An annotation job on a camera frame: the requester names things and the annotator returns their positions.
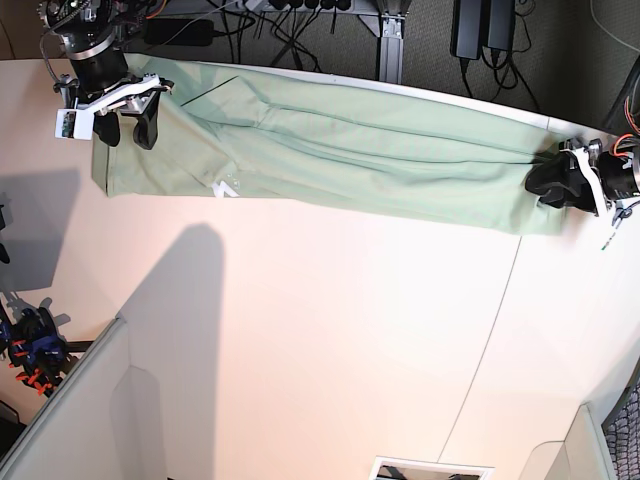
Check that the black box under table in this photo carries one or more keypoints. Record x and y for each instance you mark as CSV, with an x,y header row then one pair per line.
x,y
481,23

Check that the aluminium frame post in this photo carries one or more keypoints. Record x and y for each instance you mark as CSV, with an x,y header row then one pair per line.
x,y
387,23

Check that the printed photo sheet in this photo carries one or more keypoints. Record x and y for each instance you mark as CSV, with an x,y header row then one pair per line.
x,y
394,468

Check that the black power adapter brick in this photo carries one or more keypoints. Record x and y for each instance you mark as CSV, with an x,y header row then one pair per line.
x,y
179,32

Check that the light green polo shirt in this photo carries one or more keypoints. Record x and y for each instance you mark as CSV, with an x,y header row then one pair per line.
x,y
325,150

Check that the white power strip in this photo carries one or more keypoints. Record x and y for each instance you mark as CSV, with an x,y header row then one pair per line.
x,y
350,7

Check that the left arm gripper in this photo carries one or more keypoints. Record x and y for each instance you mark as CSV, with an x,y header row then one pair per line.
x,y
572,179

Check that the grey partition panel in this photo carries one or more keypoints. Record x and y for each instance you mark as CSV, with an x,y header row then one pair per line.
x,y
104,422
583,454

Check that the grey partition panel right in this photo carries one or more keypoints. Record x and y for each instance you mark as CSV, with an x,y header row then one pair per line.
x,y
583,454

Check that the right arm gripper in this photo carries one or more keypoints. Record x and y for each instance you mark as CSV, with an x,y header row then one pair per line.
x,y
137,95

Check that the blue orange clamp pile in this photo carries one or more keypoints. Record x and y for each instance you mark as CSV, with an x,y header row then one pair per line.
x,y
35,349

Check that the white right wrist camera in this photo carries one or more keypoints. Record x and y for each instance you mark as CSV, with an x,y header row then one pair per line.
x,y
76,124

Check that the grey partition panel left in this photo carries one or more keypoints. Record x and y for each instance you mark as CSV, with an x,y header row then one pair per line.
x,y
104,422

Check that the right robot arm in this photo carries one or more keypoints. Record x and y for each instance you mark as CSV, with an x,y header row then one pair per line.
x,y
102,87

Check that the grey monitor back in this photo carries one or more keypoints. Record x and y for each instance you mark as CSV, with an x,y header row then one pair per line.
x,y
5,221

